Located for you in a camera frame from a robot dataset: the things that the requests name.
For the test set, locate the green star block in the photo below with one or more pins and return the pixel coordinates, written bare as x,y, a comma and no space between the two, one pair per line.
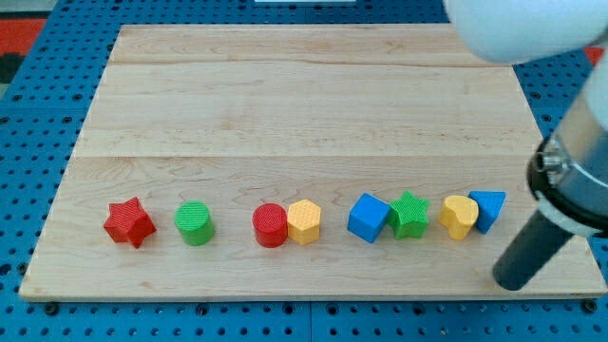
408,216

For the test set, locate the red star block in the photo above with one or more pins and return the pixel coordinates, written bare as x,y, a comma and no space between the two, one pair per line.
128,222

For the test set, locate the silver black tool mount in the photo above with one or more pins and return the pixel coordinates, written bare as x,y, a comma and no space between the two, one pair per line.
568,173

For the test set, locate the red cylinder block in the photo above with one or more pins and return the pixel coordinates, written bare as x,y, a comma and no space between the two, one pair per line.
270,225

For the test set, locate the yellow hexagon block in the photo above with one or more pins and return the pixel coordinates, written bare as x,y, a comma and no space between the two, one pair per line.
304,218

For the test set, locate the green cylinder block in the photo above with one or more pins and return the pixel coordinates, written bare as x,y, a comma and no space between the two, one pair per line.
194,223

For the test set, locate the wooden board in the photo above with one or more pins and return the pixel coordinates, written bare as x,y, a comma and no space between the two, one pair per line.
237,116

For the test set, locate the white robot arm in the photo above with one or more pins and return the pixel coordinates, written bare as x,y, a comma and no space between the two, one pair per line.
514,31

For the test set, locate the blue cube block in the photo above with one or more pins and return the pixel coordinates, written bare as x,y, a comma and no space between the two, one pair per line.
368,217

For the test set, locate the blue triangle block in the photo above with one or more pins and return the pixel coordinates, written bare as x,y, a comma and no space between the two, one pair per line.
490,204

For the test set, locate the yellow heart block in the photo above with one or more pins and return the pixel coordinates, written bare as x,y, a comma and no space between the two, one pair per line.
458,214

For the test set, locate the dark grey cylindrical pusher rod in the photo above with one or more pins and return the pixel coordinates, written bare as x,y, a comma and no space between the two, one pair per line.
537,242

